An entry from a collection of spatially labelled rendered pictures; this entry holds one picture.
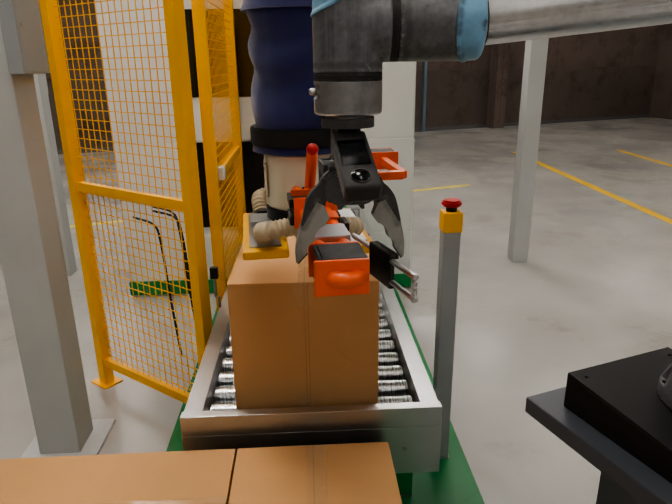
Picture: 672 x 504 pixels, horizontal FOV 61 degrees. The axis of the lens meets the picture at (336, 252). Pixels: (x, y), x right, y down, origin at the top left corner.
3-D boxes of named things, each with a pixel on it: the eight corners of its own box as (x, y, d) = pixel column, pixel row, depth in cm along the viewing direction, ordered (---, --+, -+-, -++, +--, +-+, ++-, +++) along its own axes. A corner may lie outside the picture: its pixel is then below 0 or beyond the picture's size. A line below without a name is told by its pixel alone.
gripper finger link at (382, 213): (409, 235, 87) (374, 188, 84) (420, 246, 81) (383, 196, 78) (392, 247, 87) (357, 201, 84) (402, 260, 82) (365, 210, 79)
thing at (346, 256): (308, 275, 84) (307, 243, 83) (358, 272, 85) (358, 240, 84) (315, 297, 76) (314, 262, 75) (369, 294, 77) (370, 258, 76)
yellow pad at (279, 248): (243, 220, 154) (241, 201, 153) (280, 218, 156) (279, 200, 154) (242, 261, 122) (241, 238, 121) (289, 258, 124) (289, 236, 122)
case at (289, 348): (256, 324, 219) (250, 223, 207) (361, 321, 220) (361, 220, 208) (236, 416, 162) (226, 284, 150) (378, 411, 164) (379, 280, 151)
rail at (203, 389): (254, 237, 380) (252, 209, 374) (262, 236, 380) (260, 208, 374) (187, 474, 161) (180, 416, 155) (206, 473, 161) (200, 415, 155)
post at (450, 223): (428, 448, 234) (439, 208, 202) (445, 447, 234) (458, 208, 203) (432, 459, 227) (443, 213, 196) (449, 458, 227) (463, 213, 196)
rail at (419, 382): (352, 234, 383) (352, 206, 377) (361, 234, 383) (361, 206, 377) (419, 463, 164) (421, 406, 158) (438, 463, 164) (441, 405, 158)
